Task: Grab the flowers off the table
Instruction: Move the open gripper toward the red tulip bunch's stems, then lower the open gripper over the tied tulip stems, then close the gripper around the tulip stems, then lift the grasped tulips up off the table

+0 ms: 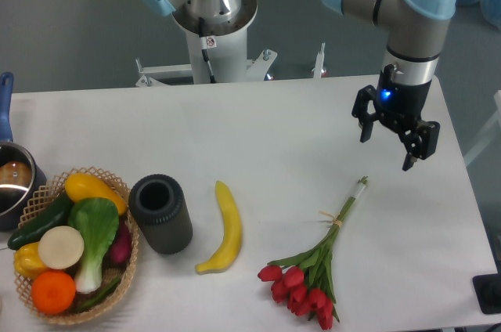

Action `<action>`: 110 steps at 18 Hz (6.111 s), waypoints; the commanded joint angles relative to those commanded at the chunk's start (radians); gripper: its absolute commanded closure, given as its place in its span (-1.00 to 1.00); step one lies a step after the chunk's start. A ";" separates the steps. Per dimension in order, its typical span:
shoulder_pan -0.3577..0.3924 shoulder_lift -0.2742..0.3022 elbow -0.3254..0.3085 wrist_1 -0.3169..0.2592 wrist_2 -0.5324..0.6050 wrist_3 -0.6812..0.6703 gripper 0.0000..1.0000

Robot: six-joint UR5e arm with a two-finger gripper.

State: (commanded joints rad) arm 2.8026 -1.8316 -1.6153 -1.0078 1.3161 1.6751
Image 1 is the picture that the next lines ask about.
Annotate green bok choy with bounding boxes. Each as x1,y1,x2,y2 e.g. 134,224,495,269
68,197,119,294

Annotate dark grey ribbed vase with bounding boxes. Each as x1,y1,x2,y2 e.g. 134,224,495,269
128,174,193,254

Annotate yellow bell pepper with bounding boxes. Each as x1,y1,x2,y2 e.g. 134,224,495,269
13,242,49,280

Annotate blue saucepan with handle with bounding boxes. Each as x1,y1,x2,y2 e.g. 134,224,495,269
1,72,46,232

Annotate yellow squash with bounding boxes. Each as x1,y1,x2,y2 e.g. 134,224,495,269
64,173,128,215

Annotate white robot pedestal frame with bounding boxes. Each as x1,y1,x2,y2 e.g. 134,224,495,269
135,0,328,88

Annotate white round radish slice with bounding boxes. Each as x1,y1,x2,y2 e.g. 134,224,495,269
38,226,84,270

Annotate orange fruit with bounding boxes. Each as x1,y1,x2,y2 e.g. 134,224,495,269
31,271,76,315

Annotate woven wicker basket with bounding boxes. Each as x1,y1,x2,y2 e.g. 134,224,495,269
14,167,139,326

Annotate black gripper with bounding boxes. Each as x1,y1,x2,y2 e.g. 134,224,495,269
351,64,440,171

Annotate dark green cucumber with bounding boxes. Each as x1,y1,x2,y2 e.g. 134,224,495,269
7,192,74,251

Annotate white frame at right edge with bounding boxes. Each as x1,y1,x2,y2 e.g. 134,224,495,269
463,90,500,167

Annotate green bean pod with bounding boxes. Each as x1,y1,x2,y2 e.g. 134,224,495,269
74,276,121,313

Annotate black device at table edge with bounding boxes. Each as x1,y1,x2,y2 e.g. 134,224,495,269
472,273,500,315

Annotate yellow banana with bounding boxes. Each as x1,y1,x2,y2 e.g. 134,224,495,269
195,181,243,275

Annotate red tulip bouquet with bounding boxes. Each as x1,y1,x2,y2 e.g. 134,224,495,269
258,176,369,330

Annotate black cable on pedestal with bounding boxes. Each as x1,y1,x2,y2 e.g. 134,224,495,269
197,16,217,85

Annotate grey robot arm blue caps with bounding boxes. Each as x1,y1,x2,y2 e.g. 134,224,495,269
142,0,456,170

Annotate purple sweet potato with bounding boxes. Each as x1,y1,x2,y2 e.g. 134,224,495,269
108,220,132,265

